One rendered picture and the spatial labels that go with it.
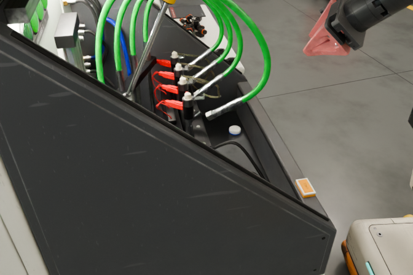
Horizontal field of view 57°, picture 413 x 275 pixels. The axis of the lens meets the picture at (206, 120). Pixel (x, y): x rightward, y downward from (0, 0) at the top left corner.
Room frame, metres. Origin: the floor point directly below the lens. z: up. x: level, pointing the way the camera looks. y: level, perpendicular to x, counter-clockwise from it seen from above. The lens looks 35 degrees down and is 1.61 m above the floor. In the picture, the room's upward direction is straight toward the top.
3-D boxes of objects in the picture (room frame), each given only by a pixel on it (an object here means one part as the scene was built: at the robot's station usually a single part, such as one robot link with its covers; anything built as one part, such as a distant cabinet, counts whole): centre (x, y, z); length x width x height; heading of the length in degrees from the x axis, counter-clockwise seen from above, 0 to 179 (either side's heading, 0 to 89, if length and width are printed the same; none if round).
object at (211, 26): (1.53, 0.04, 0.97); 0.70 x 0.22 x 0.03; 11
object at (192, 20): (1.56, 0.05, 1.01); 0.23 x 0.11 x 0.06; 11
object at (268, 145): (0.86, -0.19, 0.87); 0.62 x 0.04 x 0.16; 11
